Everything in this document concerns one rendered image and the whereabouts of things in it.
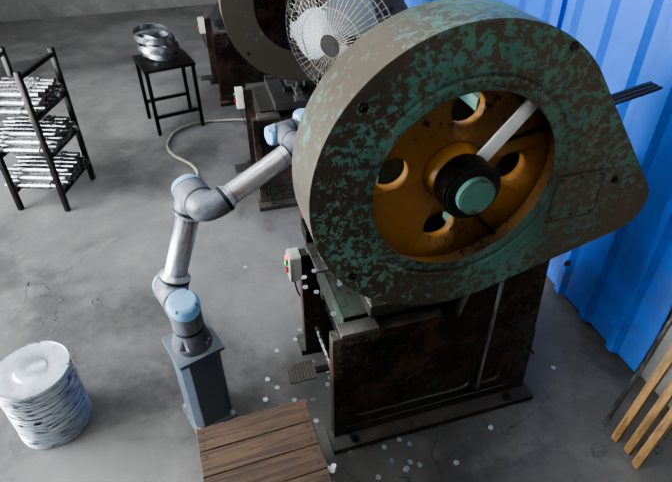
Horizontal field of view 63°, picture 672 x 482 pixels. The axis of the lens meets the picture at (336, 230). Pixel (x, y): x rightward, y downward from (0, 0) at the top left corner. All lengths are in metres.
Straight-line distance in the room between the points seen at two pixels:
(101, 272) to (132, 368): 0.78
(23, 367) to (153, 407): 0.55
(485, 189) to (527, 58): 0.31
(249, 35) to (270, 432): 1.91
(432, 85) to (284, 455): 1.33
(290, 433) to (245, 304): 1.10
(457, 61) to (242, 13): 1.84
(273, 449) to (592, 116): 1.44
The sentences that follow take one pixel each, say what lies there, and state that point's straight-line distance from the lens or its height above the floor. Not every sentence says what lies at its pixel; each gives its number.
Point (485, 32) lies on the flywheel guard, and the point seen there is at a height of 1.71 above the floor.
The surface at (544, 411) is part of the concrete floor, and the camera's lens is 2.67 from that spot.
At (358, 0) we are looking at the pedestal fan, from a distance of 2.41.
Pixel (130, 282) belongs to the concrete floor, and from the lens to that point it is 3.29.
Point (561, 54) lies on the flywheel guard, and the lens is 1.40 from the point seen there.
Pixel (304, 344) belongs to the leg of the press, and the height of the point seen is 0.04.
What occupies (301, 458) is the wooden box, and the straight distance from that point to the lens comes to 2.00.
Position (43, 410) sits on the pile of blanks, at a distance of 2.52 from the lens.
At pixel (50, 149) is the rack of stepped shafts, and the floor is 0.44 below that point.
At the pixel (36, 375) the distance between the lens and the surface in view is 2.51.
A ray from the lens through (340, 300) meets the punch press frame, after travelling 2.05.
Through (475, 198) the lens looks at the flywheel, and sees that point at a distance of 1.38.
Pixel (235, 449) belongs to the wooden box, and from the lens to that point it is 2.05.
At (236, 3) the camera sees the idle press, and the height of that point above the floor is 1.35.
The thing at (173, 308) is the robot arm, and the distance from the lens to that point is 2.07.
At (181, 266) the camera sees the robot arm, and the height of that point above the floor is 0.75.
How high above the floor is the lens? 2.08
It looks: 37 degrees down
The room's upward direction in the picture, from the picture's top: 1 degrees counter-clockwise
